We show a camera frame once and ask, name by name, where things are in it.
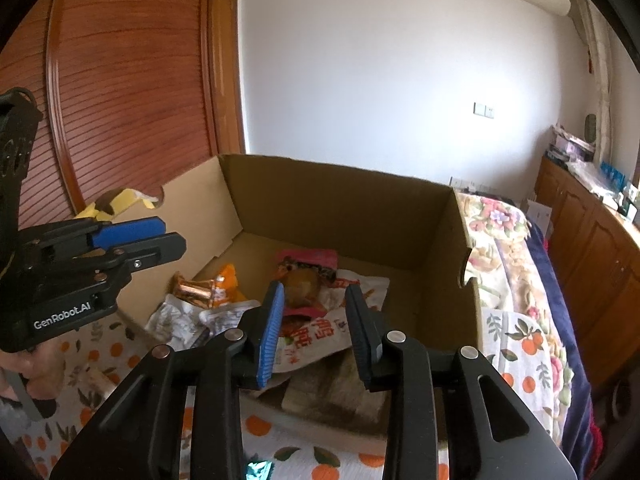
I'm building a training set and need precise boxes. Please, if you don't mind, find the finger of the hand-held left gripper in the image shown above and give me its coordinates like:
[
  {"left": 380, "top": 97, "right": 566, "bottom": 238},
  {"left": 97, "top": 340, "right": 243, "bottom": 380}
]
[
  {"left": 19, "top": 216, "right": 166, "bottom": 262},
  {"left": 75, "top": 232, "right": 187, "bottom": 281}
]

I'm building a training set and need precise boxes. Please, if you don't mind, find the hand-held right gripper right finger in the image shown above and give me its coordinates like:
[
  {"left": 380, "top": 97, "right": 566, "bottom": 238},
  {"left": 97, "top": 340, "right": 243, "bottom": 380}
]
[{"left": 344, "top": 284, "right": 578, "bottom": 480}]

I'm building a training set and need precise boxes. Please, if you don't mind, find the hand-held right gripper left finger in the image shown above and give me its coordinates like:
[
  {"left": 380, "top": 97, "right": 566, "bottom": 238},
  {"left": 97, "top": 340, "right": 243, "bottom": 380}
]
[{"left": 50, "top": 280, "right": 287, "bottom": 480}]

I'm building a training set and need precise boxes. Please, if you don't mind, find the white red-print snack packet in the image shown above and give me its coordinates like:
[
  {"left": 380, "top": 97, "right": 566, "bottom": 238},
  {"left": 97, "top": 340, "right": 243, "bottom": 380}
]
[{"left": 272, "top": 270, "right": 391, "bottom": 375}]

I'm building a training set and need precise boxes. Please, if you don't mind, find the long silver snack packet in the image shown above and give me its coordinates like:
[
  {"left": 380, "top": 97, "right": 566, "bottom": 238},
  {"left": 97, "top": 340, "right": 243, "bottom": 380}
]
[{"left": 199, "top": 299, "right": 261, "bottom": 341}]

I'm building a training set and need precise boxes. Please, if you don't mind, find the brown chicken leg packet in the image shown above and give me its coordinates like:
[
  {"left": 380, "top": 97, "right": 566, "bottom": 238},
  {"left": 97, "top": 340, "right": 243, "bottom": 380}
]
[{"left": 280, "top": 267, "right": 323, "bottom": 311}]

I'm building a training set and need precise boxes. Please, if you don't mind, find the orange-brown wafer packet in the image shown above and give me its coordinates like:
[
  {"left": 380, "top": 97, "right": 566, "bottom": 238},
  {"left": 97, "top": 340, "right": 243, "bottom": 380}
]
[{"left": 171, "top": 272, "right": 218, "bottom": 311}]

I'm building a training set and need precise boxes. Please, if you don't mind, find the clear wafer biscuit pack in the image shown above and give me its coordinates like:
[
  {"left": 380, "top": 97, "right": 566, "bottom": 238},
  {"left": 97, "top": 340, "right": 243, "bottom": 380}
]
[{"left": 281, "top": 347, "right": 391, "bottom": 428}]

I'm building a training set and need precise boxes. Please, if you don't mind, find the orange and blue snack packet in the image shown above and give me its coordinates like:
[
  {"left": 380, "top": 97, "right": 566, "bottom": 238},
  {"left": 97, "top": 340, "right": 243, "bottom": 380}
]
[{"left": 212, "top": 263, "right": 246, "bottom": 308}]

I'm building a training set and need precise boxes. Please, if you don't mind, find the white blue-print snack packet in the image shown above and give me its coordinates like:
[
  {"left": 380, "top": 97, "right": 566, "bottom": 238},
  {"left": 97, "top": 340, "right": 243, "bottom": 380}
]
[{"left": 145, "top": 294, "right": 211, "bottom": 352}]

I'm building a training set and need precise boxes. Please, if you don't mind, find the pink-red snack packet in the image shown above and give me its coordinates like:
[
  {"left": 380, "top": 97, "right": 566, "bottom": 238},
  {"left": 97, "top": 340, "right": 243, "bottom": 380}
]
[{"left": 276, "top": 248, "right": 338, "bottom": 281}]

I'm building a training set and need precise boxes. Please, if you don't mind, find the brown cardboard box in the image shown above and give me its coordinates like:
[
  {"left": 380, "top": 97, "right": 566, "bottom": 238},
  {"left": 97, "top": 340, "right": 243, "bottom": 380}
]
[{"left": 112, "top": 154, "right": 483, "bottom": 456}]

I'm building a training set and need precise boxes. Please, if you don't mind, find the teal snack packet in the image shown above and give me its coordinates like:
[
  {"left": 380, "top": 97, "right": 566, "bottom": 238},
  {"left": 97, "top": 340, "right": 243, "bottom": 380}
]
[{"left": 244, "top": 457, "right": 275, "bottom": 480}]

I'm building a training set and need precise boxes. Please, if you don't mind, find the person's left hand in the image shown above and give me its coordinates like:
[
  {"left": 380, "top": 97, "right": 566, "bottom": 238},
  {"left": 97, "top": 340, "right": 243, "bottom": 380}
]
[{"left": 0, "top": 347, "right": 48, "bottom": 411}]

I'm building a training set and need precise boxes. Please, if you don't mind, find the yellow pillow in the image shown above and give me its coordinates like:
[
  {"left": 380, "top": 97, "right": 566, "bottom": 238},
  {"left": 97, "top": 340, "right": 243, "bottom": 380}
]
[{"left": 75, "top": 186, "right": 160, "bottom": 223}]

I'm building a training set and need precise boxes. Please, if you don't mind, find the orange-print bed sheet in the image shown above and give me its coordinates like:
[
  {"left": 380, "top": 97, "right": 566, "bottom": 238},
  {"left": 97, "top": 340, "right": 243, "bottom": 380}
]
[{"left": 0, "top": 305, "right": 573, "bottom": 480}]

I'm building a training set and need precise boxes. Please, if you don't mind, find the wooden wardrobe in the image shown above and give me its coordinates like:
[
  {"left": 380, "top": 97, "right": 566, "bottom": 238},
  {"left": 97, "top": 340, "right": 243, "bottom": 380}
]
[{"left": 0, "top": 0, "right": 221, "bottom": 226}]

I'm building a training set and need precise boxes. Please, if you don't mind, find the floral quilt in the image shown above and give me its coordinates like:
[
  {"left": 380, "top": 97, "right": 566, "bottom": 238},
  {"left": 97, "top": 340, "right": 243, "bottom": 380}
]
[{"left": 452, "top": 189, "right": 576, "bottom": 411}]

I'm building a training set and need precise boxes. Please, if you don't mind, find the wooden door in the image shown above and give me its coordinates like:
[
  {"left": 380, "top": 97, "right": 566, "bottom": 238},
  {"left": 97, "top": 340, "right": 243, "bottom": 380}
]
[{"left": 212, "top": 0, "right": 247, "bottom": 156}]

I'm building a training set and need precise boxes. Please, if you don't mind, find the dark blue blanket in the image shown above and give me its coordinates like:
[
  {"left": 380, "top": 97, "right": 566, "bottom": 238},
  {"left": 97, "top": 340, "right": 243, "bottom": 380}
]
[{"left": 525, "top": 217, "right": 601, "bottom": 461}]

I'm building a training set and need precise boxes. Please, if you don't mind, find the white box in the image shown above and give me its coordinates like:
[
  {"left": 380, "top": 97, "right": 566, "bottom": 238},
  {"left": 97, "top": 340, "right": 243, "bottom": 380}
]
[{"left": 520, "top": 199, "right": 553, "bottom": 241}]

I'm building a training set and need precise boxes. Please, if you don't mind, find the wooden cabinet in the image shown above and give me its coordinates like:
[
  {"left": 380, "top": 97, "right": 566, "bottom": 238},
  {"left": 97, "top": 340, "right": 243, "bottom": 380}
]
[{"left": 532, "top": 155, "right": 640, "bottom": 391}]

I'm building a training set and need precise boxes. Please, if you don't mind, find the pile of small household items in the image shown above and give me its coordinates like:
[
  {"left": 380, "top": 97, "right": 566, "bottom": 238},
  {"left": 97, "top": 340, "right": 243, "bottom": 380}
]
[{"left": 547, "top": 125, "right": 640, "bottom": 226}]

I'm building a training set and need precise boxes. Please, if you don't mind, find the white wrapped pipe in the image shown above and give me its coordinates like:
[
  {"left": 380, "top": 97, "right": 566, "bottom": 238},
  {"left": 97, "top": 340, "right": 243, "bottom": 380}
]
[{"left": 580, "top": 0, "right": 617, "bottom": 161}]

